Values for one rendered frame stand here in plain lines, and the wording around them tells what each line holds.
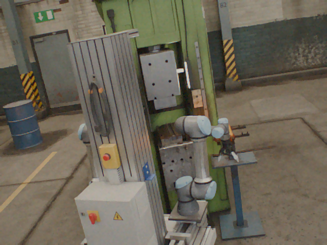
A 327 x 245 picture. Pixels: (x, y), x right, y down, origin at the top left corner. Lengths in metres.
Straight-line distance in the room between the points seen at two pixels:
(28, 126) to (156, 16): 4.84
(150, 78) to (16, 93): 7.58
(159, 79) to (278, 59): 6.47
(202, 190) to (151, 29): 1.63
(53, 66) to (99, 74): 8.05
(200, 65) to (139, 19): 0.70
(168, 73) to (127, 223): 1.66
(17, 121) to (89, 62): 5.74
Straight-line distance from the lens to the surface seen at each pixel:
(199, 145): 2.20
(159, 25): 3.33
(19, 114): 7.53
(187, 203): 2.39
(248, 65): 9.32
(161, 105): 3.27
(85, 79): 1.95
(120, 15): 3.30
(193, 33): 3.37
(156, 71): 3.21
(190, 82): 3.37
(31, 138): 7.66
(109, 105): 1.92
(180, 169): 3.42
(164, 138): 3.37
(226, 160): 3.32
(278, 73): 9.49
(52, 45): 9.86
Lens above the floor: 2.09
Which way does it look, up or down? 17 degrees down
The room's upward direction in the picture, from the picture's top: 10 degrees counter-clockwise
